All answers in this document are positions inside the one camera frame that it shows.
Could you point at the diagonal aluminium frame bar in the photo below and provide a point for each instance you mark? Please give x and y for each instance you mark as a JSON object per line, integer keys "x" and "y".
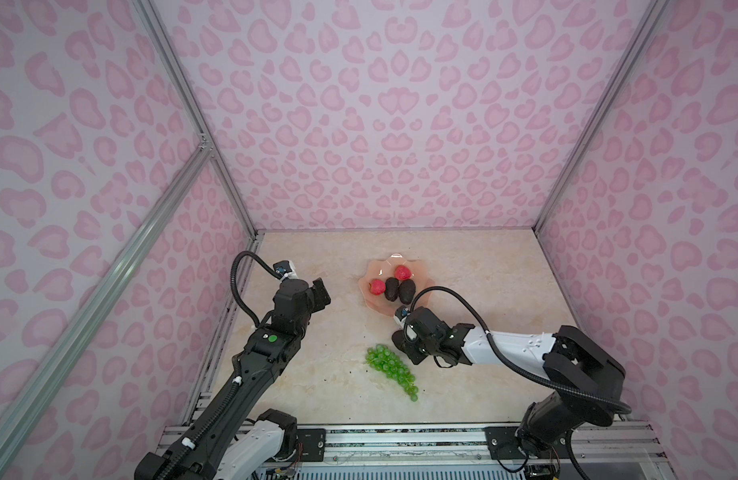
{"x": 22, "y": 416}

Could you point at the aluminium corner frame post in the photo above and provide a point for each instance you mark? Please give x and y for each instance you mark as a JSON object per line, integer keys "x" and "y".
{"x": 164, "y": 47}

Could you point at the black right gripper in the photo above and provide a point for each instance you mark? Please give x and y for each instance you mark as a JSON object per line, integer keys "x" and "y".
{"x": 408, "y": 350}

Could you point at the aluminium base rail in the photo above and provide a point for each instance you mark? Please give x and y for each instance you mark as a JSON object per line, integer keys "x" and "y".
{"x": 625, "y": 450}

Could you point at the right aluminium corner post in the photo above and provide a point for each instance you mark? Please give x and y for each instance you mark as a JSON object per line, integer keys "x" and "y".
{"x": 636, "y": 48}

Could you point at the red fake apple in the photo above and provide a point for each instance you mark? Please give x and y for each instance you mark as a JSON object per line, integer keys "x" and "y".
{"x": 377, "y": 287}
{"x": 402, "y": 273}

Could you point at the green fake grape bunch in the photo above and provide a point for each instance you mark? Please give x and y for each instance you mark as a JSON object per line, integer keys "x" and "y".
{"x": 382, "y": 359}

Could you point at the dark fake avocado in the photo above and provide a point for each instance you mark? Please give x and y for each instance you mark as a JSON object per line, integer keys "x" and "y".
{"x": 392, "y": 290}
{"x": 407, "y": 291}

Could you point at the pink scalloped fruit bowl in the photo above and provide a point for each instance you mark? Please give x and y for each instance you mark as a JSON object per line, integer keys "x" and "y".
{"x": 383, "y": 269}

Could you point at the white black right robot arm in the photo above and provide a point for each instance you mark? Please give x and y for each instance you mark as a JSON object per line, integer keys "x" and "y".
{"x": 586, "y": 382}

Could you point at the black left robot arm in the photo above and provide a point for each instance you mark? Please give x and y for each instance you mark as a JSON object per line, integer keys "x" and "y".
{"x": 268, "y": 351}

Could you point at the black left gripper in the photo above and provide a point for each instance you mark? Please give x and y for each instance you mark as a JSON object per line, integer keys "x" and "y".
{"x": 318, "y": 295}

